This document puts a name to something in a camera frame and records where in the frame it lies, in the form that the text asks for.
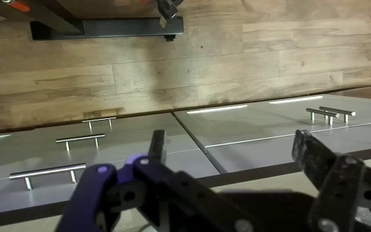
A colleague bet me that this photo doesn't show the white drawer cabinet front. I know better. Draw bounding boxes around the white drawer cabinet front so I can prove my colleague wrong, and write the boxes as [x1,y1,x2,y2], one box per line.
[0,112,222,218]

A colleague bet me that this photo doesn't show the white base cabinet front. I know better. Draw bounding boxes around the white base cabinet front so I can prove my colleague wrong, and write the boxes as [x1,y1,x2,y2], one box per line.
[173,94,371,174]

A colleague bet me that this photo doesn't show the steel bar cabinet handle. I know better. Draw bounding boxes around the steel bar cabinet handle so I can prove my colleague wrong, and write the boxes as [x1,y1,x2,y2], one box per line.
[319,106,357,126]
[306,107,341,127]

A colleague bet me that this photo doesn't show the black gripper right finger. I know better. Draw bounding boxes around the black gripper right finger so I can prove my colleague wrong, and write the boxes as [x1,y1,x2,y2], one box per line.
[292,129,371,232]

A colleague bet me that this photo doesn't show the orange black clamp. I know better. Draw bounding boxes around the orange black clamp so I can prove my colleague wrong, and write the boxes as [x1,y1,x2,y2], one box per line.
[6,0,33,13]

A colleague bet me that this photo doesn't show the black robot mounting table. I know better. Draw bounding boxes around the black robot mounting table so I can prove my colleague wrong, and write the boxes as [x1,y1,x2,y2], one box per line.
[0,0,185,42]

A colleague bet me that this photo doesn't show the steel bar drawer handle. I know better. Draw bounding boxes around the steel bar drawer handle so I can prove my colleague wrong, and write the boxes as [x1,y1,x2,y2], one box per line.
[9,162,88,191]
[56,133,106,152]
[82,116,118,133]

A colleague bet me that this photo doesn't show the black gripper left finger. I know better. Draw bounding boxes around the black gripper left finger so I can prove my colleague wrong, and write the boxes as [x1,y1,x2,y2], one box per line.
[56,127,255,232]

